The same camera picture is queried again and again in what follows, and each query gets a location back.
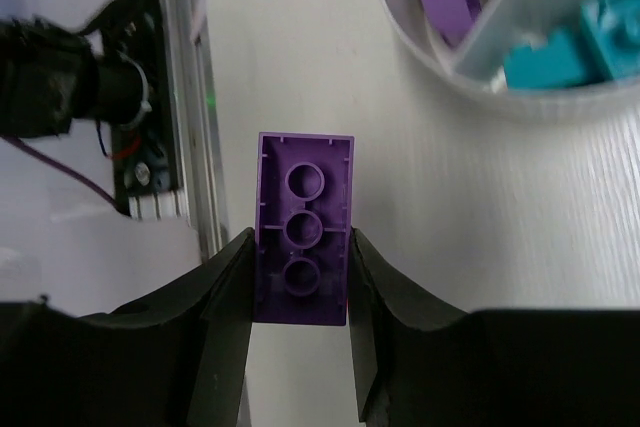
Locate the teal stepped lego brick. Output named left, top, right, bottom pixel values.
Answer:
left=503, top=27, right=604, bottom=91

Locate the aluminium table rail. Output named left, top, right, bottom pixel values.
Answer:
left=175, top=0, right=229, bottom=259

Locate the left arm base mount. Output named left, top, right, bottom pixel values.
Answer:
left=1, top=0, right=180, bottom=216

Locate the white divided round container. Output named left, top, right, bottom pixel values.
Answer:
left=383, top=0, right=639, bottom=120

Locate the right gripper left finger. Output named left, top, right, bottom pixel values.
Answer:
left=1, top=229, right=255, bottom=426

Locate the teal square lego brick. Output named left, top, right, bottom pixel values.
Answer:
left=580, top=0, right=639, bottom=81

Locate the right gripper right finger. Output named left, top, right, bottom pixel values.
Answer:
left=348, top=230, right=639, bottom=426

